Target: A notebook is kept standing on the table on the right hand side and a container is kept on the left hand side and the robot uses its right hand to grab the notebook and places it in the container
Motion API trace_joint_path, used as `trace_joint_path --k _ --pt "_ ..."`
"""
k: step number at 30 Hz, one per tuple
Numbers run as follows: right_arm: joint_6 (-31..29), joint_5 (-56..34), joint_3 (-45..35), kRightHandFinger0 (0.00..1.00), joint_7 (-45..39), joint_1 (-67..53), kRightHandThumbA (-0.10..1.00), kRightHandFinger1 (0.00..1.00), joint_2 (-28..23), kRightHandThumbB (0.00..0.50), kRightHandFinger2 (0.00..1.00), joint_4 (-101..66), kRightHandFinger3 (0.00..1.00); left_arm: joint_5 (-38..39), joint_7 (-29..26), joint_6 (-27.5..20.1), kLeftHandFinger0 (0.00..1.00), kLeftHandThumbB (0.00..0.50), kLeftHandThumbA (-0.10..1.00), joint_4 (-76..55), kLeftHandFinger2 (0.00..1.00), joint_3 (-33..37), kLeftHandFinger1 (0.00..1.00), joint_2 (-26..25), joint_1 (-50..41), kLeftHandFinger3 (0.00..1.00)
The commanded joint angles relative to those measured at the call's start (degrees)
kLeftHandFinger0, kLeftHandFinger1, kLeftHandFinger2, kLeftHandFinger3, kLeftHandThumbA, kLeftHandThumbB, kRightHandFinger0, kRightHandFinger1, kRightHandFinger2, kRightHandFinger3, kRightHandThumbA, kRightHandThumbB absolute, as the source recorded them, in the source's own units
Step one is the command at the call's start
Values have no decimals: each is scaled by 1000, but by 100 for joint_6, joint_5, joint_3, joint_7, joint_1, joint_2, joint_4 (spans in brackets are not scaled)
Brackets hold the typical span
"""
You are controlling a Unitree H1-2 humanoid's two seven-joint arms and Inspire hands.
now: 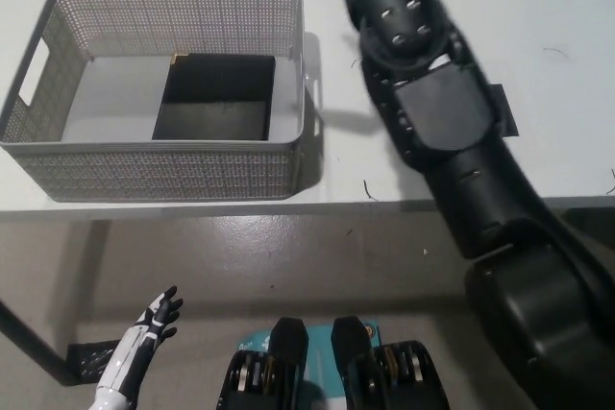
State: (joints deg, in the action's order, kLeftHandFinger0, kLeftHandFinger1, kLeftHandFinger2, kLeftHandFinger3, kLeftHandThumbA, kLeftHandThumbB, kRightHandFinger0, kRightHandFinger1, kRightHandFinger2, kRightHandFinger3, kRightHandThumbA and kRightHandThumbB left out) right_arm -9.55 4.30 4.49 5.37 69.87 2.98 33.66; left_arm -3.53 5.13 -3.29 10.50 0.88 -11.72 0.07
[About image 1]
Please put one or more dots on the black tape patch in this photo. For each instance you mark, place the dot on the black tape patch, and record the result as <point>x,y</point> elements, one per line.
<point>505,112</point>

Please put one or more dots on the grey perforated plastic basket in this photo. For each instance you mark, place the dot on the grey perforated plastic basket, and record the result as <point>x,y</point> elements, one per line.
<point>158,170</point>

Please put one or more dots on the black table frame bar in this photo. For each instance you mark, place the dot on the black table frame bar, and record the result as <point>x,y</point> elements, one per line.
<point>33,338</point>

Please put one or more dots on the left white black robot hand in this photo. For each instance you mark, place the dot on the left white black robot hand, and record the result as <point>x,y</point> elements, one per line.
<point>132,352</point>

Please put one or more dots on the black perforated foot plate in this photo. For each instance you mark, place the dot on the black perforated foot plate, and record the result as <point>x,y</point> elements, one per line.
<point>93,357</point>

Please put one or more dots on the black notebook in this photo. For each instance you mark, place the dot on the black notebook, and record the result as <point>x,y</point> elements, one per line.
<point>216,93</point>

